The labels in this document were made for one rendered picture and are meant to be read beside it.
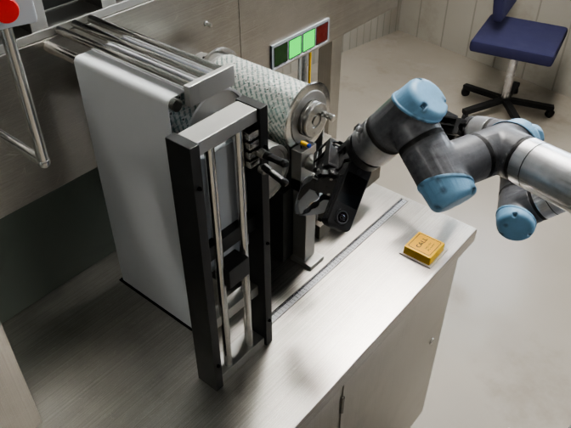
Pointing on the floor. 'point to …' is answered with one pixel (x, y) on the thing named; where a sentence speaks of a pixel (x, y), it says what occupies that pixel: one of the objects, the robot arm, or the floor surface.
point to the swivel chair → (531, 48)
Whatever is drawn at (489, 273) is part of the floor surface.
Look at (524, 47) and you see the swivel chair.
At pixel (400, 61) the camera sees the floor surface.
